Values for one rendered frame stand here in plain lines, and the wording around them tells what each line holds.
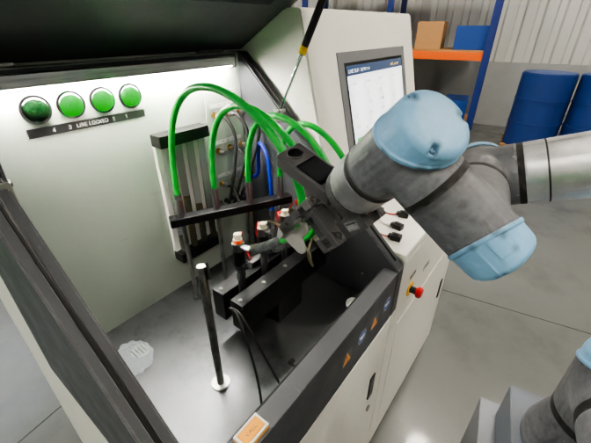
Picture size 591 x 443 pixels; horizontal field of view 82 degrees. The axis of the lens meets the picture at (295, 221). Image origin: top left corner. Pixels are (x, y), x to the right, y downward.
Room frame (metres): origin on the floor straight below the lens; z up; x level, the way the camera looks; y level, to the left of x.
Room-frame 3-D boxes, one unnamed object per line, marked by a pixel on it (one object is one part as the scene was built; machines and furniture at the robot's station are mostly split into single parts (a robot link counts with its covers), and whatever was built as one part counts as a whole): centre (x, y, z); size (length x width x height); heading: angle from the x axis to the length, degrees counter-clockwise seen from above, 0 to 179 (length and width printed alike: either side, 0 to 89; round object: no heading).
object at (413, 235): (1.09, -0.42, 0.96); 0.70 x 0.22 x 0.03; 142
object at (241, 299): (0.72, 0.05, 0.91); 0.34 x 0.10 x 0.15; 142
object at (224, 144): (0.97, 0.19, 1.20); 0.13 x 0.03 x 0.31; 142
